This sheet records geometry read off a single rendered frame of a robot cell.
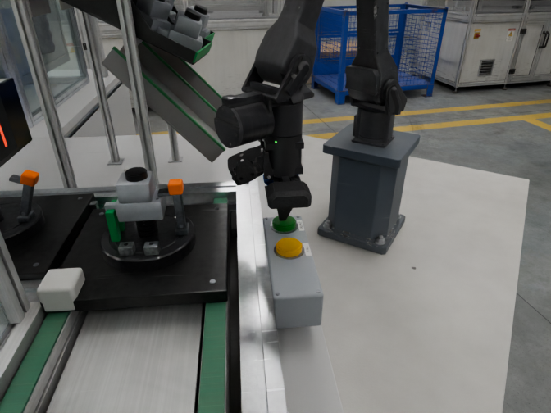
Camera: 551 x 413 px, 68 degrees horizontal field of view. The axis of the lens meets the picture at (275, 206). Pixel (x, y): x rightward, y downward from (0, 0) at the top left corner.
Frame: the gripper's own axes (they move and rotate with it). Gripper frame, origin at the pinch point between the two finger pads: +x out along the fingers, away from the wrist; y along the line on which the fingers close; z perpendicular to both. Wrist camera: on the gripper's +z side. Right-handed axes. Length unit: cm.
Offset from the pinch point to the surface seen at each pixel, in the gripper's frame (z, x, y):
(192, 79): 18, -9, -51
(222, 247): 10.0, 3.9, 6.4
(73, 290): 28.7, 2.5, 16.1
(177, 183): 15.7, -6.7, 5.3
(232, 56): 8, 46, -402
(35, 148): 69, 15, -67
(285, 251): 0.4, 3.8, 8.5
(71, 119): 68, 15, -97
